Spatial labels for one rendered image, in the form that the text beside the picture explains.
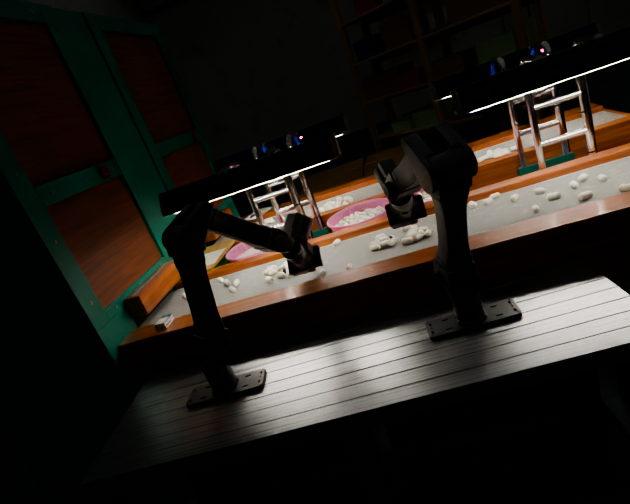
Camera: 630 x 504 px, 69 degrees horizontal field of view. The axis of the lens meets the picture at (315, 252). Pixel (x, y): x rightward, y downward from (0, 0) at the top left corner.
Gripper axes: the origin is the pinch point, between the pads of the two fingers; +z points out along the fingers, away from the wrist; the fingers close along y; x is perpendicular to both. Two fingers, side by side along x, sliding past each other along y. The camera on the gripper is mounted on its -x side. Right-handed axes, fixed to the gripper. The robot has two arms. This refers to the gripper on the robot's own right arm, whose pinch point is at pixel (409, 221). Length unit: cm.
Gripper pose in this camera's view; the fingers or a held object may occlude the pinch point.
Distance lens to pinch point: 134.2
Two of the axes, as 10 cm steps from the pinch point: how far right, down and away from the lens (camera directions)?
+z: 3.1, 2.8, 9.1
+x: 1.8, 9.2, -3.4
